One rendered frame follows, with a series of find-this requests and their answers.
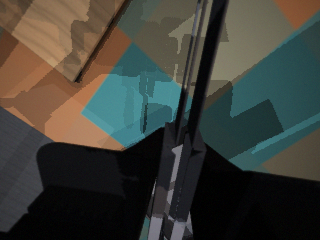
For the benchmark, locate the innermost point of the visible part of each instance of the light wooden board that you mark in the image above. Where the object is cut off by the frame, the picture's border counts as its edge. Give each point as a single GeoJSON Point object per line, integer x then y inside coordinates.
{"type": "Point", "coordinates": [64, 33]}

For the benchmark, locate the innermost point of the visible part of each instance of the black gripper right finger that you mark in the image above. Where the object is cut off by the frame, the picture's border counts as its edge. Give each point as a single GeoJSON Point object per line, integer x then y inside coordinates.
{"type": "Point", "coordinates": [224, 195]}

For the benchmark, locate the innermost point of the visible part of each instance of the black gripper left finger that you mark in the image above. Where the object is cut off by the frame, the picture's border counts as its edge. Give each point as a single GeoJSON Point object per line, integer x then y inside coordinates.
{"type": "Point", "coordinates": [130, 173]}

